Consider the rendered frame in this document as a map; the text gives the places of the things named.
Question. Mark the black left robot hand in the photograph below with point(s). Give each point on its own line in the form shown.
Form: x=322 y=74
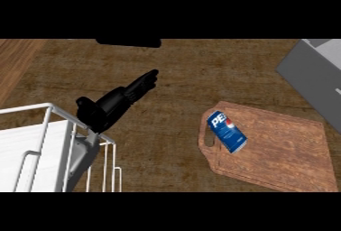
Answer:
x=113 y=102

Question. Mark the brown wooden cutting board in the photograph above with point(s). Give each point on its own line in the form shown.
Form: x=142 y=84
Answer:
x=274 y=149

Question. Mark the black object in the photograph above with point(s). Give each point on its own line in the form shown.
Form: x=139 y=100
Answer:
x=128 y=42

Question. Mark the blue soda can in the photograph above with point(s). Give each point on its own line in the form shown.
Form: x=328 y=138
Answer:
x=226 y=131

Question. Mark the grey appliance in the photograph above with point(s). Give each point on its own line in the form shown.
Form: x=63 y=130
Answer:
x=316 y=79

